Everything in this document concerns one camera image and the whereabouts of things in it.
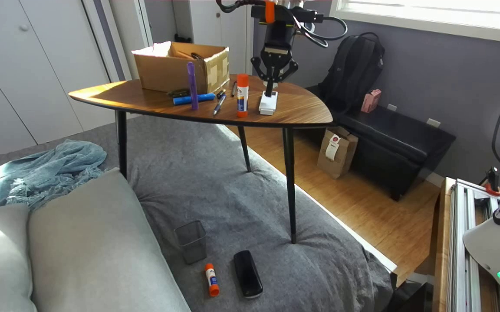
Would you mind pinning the brown paper bag white tag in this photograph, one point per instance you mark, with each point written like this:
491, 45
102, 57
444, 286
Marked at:
338, 153

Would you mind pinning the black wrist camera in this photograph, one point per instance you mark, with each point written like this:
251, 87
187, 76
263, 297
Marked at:
309, 14

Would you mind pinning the black backpack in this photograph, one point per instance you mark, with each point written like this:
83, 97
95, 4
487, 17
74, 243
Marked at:
355, 69

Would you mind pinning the blue marker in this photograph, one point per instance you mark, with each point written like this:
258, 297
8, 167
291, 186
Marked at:
204, 97

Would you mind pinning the white framed window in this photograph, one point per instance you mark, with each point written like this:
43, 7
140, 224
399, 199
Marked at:
435, 14

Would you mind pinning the white small box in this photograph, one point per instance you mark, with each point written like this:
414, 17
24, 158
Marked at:
269, 104

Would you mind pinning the cardboard box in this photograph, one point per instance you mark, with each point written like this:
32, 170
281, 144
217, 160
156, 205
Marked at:
164, 71

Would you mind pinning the large glue stick orange cap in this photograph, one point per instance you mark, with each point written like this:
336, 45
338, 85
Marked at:
243, 95

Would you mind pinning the black leather bench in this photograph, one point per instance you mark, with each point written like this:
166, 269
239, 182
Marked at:
395, 144

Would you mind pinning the white wardrobe doors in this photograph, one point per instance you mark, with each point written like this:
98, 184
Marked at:
31, 75

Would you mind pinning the wooden side table black legs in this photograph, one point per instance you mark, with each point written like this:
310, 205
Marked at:
296, 109

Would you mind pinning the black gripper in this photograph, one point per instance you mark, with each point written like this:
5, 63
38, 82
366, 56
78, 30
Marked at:
279, 37

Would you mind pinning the clear pen blue cap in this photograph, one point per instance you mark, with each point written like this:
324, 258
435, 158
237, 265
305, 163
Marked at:
220, 104

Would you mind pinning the red black clamp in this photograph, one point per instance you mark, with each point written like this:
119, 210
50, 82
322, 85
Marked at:
494, 180

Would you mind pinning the white door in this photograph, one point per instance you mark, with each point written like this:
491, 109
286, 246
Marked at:
222, 35

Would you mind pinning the white bed frame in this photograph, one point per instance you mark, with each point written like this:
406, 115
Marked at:
343, 227

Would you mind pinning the grey pillow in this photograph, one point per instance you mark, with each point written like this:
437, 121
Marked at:
95, 253

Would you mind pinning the robot stand aluminium wood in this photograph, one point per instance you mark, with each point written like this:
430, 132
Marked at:
456, 248

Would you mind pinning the light blue blanket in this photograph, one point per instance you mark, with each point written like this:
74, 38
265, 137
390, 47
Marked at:
43, 173

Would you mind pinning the purple marker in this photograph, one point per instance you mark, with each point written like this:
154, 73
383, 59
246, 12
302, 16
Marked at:
192, 83

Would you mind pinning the grey bed cover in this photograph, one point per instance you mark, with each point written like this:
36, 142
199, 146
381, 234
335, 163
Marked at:
217, 184

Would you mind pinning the dark mesh pen cup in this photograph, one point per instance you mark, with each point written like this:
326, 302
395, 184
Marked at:
192, 243

